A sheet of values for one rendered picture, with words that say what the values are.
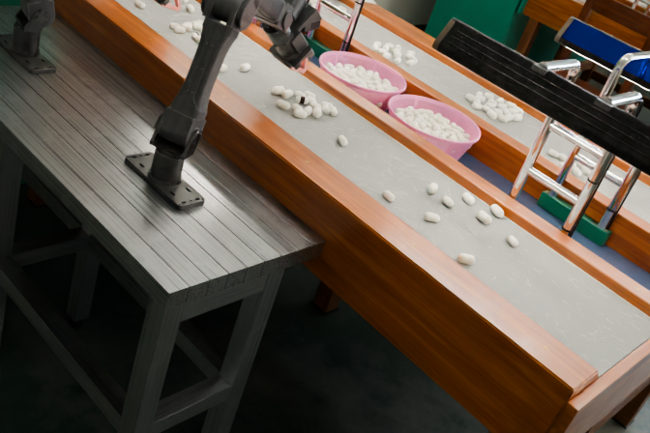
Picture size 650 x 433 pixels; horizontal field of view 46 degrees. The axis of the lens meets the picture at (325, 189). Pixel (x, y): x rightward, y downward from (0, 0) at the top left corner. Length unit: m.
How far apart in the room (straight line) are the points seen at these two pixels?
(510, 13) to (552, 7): 0.25
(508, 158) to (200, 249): 1.02
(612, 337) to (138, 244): 0.91
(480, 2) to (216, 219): 3.43
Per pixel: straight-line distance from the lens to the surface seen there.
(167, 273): 1.40
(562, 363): 1.41
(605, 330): 1.62
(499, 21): 4.72
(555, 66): 1.67
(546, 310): 1.57
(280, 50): 1.90
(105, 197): 1.56
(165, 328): 1.42
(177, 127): 1.57
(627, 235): 2.07
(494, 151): 2.20
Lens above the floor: 1.52
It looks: 28 degrees down
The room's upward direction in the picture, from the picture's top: 19 degrees clockwise
